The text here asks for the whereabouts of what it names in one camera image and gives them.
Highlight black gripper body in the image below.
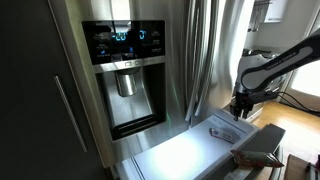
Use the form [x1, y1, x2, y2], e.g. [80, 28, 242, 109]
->
[230, 92, 253, 116]

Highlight silver cabinet handle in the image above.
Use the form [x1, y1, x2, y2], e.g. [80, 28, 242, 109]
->
[53, 75, 88, 153]

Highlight black dispenser control panel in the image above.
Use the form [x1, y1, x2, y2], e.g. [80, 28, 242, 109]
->
[82, 20, 165, 65]

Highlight white open fridge drawer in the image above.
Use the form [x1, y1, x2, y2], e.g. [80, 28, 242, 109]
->
[116, 110, 258, 180]

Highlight steel water dispenser nozzle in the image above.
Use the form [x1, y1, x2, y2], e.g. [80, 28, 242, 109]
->
[115, 68, 139, 97]

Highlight dark cabinet door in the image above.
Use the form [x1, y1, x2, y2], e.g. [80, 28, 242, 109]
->
[0, 0, 107, 180]

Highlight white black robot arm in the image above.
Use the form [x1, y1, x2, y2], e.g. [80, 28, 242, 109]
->
[230, 28, 320, 121]

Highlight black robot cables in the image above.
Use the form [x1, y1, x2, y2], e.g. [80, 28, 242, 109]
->
[263, 90, 320, 118]

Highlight red sachet dark label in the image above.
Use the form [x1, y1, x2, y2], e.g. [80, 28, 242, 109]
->
[209, 128, 234, 144]

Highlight stainless steel fridge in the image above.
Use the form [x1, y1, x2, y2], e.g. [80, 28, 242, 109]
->
[47, 0, 255, 167]

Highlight red green burrito sachet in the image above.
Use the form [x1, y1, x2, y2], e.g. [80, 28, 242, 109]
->
[231, 150, 283, 168]

